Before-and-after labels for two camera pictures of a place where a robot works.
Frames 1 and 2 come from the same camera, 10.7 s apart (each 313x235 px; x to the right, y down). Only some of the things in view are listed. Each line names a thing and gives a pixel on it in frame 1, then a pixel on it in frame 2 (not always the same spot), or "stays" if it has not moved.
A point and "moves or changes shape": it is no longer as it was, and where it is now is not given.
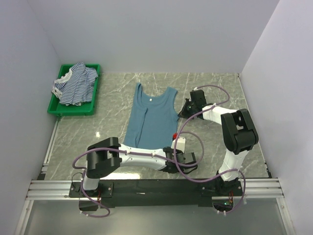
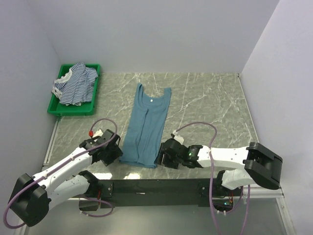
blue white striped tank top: [76, 87] stays
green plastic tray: [86, 108] stays
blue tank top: [153, 122] moves or changes shape
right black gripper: [184, 113] → [167, 163]
